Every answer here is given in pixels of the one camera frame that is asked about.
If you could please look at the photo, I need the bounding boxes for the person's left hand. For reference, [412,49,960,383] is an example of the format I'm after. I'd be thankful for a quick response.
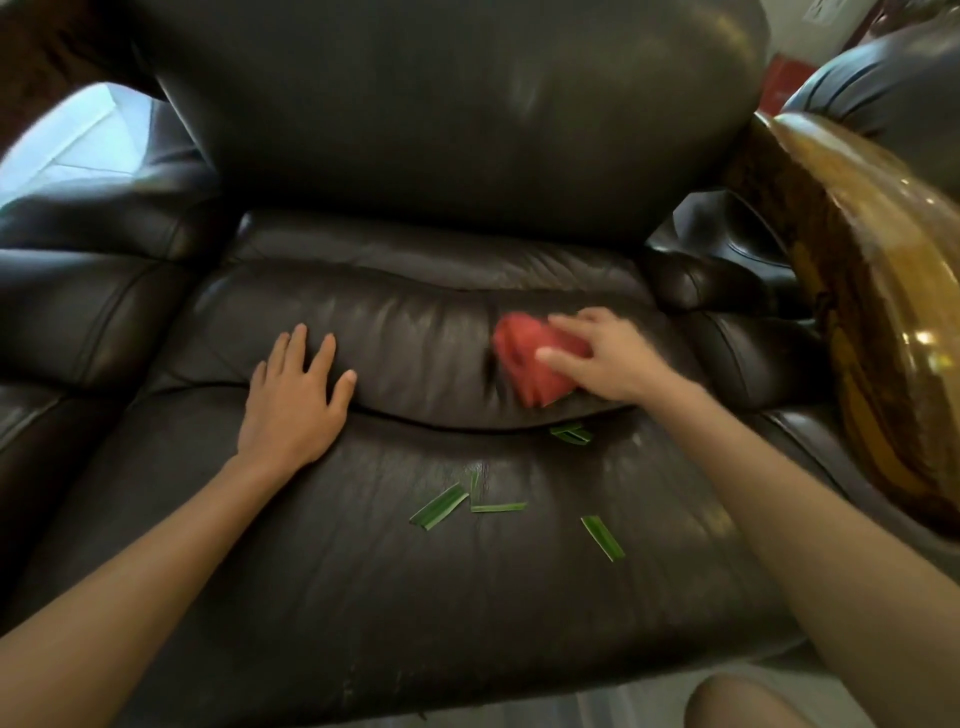
[236,323,359,471]

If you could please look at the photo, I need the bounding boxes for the person's right hand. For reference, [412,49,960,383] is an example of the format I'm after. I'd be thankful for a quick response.
[533,305,681,407]

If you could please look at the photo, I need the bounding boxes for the red cloth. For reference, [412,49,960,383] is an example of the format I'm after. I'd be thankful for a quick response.
[491,311,594,410]

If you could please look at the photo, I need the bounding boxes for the green leaf pieces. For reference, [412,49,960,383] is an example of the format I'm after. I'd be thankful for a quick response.
[408,421,626,564]

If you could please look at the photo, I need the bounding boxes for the person's right forearm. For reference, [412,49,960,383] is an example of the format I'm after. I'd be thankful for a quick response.
[643,374,960,728]

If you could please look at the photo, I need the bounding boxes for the person's left forearm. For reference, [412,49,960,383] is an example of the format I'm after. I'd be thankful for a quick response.
[0,452,303,728]

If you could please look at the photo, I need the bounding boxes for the wooden sofa armrest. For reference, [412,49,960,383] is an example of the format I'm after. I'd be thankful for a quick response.
[723,112,960,538]
[0,0,166,151]

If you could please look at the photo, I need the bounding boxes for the person's right leg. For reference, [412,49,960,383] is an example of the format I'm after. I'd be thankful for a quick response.
[684,673,815,728]

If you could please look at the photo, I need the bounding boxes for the white wall socket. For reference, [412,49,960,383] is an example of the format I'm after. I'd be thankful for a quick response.
[803,0,864,24]

